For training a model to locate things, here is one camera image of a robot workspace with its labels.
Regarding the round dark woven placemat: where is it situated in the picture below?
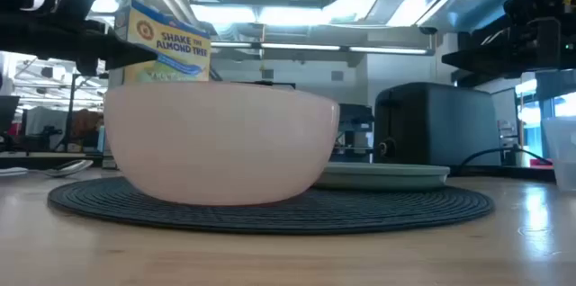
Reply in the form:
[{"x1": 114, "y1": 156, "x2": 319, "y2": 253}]
[{"x1": 47, "y1": 175, "x2": 495, "y2": 237}]

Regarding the clear plastic container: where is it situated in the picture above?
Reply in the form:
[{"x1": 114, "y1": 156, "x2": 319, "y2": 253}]
[{"x1": 541, "y1": 117, "x2": 576, "y2": 192}]

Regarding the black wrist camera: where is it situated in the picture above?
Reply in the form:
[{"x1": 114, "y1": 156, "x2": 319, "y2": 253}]
[
  {"x1": 502, "y1": 0, "x2": 576, "y2": 24},
  {"x1": 53, "y1": 0, "x2": 101, "y2": 22}
]

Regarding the pink plastic bowl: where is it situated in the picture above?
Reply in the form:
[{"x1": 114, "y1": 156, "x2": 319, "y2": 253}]
[{"x1": 103, "y1": 81, "x2": 341, "y2": 207}]

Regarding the black two-slot toaster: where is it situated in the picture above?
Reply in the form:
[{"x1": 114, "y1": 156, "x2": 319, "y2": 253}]
[{"x1": 373, "y1": 82, "x2": 503, "y2": 168}]

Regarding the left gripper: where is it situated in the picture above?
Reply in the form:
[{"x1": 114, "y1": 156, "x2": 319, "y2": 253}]
[{"x1": 0, "y1": 11, "x2": 159, "y2": 76}]

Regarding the dark background monitor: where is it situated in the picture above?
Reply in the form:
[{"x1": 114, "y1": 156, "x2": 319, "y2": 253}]
[{"x1": 0, "y1": 95, "x2": 22, "y2": 134}]

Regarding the ceiling strip light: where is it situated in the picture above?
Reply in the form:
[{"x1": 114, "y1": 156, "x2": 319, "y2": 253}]
[{"x1": 210, "y1": 41, "x2": 434, "y2": 57}]

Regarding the blue yellow cereal box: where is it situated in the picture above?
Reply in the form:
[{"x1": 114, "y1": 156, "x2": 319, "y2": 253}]
[{"x1": 107, "y1": 0, "x2": 212, "y2": 90}]

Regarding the black toaster power cable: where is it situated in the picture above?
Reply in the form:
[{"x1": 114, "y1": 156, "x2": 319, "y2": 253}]
[{"x1": 454, "y1": 145, "x2": 554, "y2": 175}]

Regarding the dark background machine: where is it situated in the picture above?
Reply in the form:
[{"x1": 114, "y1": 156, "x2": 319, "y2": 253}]
[{"x1": 337, "y1": 103, "x2": 375, "y2": 164}]

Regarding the orange shop vacuum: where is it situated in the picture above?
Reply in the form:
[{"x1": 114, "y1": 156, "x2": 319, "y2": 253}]
[{"x1": 71, "y1": 109, "x2": 105, "y2": 152}]

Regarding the metal spoon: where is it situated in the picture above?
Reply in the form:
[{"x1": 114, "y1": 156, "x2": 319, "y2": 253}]
[{"x1": 42, "y1": 158, "x2": 95, "y2": 178}]

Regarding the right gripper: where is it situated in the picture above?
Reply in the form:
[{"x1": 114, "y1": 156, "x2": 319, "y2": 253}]
[{"x1": 442, "y1": 18, "x2": 576, "y2": 74}]

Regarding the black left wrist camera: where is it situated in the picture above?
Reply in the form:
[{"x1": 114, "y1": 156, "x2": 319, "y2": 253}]
[{"x1": 53, "y1": 0, "x2": 101, "y2": 22}]

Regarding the pale green plate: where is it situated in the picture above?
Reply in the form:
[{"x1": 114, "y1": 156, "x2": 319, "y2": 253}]
[{"x1": 311, "y1": 162, "x2": 451, "y2": 192}]

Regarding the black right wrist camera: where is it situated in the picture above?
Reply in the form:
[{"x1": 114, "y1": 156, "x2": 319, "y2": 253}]
[{"x1": 502, "y1": 0, "x2": 576, "y2": 24}]

